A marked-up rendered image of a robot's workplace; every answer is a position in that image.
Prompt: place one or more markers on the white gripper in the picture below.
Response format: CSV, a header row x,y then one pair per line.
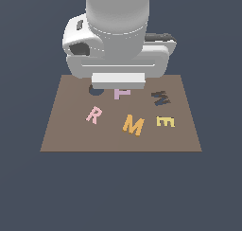
x,y
116,71

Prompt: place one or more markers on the brown board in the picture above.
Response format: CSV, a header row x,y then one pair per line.
x,y
119,137

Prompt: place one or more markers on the lilac letter block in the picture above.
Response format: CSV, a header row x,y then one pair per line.
x,y
119,93

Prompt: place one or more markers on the pink letter R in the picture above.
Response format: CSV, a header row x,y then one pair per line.
x,y
94,115

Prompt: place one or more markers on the orange letter M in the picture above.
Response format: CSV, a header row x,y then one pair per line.
x,y
133,124

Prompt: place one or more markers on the yellow letter E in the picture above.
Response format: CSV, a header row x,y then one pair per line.
x,y
164,121

